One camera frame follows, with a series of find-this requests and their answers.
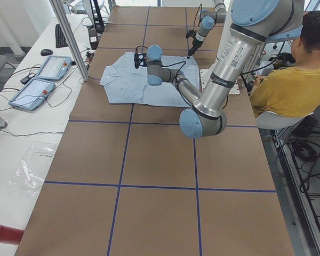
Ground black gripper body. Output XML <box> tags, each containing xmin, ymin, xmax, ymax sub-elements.
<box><xmin>134</xmin><ymin>52</ymin><xmax>147</xmax><ymax>69</ymax></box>
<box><xmin>187</xmin><ymin>36</ymin><xmax>203</xmax><ymax>59</ymax></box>

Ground light blue button-up shirt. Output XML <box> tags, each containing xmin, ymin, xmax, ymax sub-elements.
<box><xmin>99</xmin><ymin>51</ymin><xmax>201</xmax><ymax>108</ymax></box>

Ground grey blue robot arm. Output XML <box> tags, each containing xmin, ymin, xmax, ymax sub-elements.
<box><xmin>186</xmin><ymin>1</ymin><xmax>227</xmax><ymax>59</ymax></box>
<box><xmin>134</xmin><ymin>1</ymin><xmax>304</xmax><ymax>139</ymax></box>

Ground black keyboard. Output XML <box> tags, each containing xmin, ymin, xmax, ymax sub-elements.
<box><xmin>55</xmin><ymin>24</ymin><xmax>68</xmax><ymax>48</ymax></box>

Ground upper blue teach pendant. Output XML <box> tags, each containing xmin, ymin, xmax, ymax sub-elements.
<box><xmin>35</xmin><ymin>55</ymin><xmax>71</xmax><ymax>81</ymax></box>

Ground blue teach pendant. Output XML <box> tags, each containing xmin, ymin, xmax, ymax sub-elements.
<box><xmin>35</xmin><ymin>55</ymin><xmax>71</xmax><ymax>81</ymax></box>
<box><xmin>9</xmin><ymin>78</ymin><xmax>55</xmax><ymax>111</ymax></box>

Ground black computer mouse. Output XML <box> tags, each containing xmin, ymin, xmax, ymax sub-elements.
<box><xmin>40</xmin><ymin>49</ymin><xmax>53</xmax><ymax>57</ymax></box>

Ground white chair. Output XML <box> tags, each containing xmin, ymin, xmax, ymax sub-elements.
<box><xmin>255</xmin><ymin>111</ymin><xmax>305</xmax><ymax>129</ymax></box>

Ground person in yellow shirt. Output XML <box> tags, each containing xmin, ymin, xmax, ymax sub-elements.
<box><xmin>250</xmin><ymin>11</ymin><xmax>320</xmax><ymax>117</ymax></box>

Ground lower blue teach pendant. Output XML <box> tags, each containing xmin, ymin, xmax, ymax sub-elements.
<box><xmin>9</xmin><ymin>78</ymin><xmax>55</xmax><ymax>111</ymax></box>

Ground clear plastic bag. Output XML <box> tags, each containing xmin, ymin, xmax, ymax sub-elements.
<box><xmin>4</xmin><ymin>142</ymin><xmax>58</xmax><ymax>199</ymax></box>

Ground red cylinder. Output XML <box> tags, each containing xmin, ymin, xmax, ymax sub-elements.
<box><xmin>0</xmin><ymin>225</ymin><xmax>25</xmax><ymax>245</ymax></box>

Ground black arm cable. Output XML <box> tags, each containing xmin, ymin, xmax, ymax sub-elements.
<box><xmin>135</xmin><ymin>45</ymin><xmax>187</xmax><ymax>107</ymax></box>
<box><xmin>186</xmin><ymin>3</ymin><xmax>203</xmax><ymax>39</ymax></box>

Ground grey aluminium frame post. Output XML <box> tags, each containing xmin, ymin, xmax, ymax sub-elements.
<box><xmin>49</xmin><ymin>0</ymin><xmax>89</xmax><ymax>82</ymax></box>

